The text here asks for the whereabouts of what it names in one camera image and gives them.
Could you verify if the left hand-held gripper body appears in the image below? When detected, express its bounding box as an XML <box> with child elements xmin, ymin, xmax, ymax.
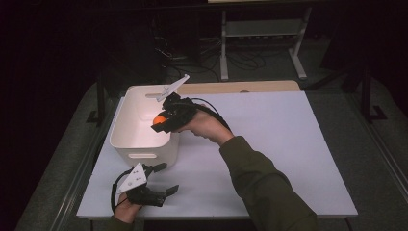
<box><xmin>115</xmin><ymin>162</ymin><xmax>166</xmax><ymax>208</ymax></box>

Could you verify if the white plastic bin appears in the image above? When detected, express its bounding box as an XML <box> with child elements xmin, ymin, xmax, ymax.
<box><xmin>109</xmin><ymin>84</ymin><xmax>182</xmax><ymax>168</ymax></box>

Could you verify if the black stand leg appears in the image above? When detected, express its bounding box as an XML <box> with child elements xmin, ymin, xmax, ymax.
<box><xmin>361</xmin><ymin>64</ymin><xmax>388</xmax><ymax>123</ymax></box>
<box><xmin>86</xmin><ymin>71</ymin><xmax>108</xmax><ymax>125</ymax></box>

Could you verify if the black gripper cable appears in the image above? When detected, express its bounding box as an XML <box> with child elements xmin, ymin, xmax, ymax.
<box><xmin>187</xmin><ymin>97</ymin><xmax>233</xmax><ymax>132</ymax></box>
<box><xmin>111</xmin><ymin>167</ymin><xmax>135</xmax><ymax>214</ymax></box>

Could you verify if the bundle of floor cables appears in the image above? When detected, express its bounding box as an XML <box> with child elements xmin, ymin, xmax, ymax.
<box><xmin>153</xmin><ymin>34</ymin><xmax>268</xmax><ymax>85</ymax></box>

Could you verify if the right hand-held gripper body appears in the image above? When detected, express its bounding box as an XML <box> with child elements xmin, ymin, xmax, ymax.
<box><xmin>155</xmin><ymin>73</ymin><xmax>197</xmax><ymax>132</ymax></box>

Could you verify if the white metal stand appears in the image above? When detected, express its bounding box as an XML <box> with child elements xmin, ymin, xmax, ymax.
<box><xmin>219</xmin><ymin>6</ymin><xmax>313</xmax><ymax>82</ymax></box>

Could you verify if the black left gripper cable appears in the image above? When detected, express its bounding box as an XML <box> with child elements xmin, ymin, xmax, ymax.
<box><xmin>111</xmin><ymin>167</ymin><xmax>135</xmax><ymax>214</ymax></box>

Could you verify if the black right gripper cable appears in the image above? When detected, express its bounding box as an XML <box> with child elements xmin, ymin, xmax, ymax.
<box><xmin>187</xmin><ymin>97</ymin><xmax>233</xmax><ymax>132</ymax></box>

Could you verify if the person's right hand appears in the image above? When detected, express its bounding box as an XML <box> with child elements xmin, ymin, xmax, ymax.
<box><xmin>177</xmin><ymin>105</ymin><xmax>235</xmax><ymax>146</ymax></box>

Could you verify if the person's left hand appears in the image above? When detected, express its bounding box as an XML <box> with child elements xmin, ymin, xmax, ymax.
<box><xmin>114</xmin><ymin>192</ymin><xmax>144</xmax><ymax>224</ymax></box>

